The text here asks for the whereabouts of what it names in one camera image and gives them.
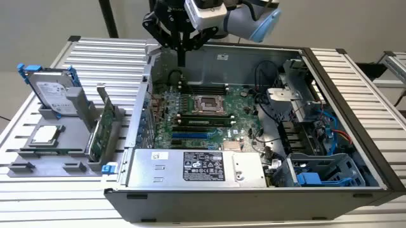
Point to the green motherboard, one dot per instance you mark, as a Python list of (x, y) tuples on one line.
[(241, 111)]

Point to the green graphics card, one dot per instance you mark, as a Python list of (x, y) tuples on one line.
[(106, 128)]

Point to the black expansion slot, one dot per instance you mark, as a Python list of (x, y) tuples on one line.
[(190, 130)]

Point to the CPU socket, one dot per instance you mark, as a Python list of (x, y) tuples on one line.
[(207, 104)]

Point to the hard disk in blue carrier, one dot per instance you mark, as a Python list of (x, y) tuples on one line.
[(51, 95)]

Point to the silver power supply unit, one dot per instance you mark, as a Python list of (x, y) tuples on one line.
[(171, 171)]

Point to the blue case latch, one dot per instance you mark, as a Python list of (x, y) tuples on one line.
[(107, 169)]

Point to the grey parts rack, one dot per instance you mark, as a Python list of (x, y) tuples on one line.
[(72, 133)]

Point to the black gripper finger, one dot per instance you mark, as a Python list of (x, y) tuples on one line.
[(203, 38), (158, 28)]

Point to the green RAM stick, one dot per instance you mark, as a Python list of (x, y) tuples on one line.
[(63, 150)]

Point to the blue expansion slot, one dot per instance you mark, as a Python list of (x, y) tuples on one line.
[(190, 136)]

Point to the silver metal drive bracket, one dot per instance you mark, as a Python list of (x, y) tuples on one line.
[(282, 95)]

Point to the aluminium side table frame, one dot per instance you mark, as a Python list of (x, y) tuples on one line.
[(393, 60)]

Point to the blue disk carrier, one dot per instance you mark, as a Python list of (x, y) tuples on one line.
[(309, 178)]

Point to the silver coin cell battery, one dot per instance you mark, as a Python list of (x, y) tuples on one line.
[(243, 93)]

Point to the black table corner cap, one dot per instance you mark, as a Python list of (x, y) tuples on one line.
[(341, 51), (74, 38)]

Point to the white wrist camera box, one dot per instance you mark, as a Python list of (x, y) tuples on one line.
[(206, 14)]

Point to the black stand pole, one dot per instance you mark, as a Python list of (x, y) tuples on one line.
[(110, 21)]

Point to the open grey PC case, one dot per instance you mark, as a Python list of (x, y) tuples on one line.
[(222, 204)]

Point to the small finned chipset heatsink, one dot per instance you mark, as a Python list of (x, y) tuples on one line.
[(233, 145)]

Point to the RAM stick with white label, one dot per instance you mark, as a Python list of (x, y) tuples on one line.
[(197, 122)]

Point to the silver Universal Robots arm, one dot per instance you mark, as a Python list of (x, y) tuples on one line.
[(241, 23)]

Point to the silver CPU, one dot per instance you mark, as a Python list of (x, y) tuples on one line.
[(46, 134)]

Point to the grey metal disk cage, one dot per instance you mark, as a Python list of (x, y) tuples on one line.
[(317, 158)]

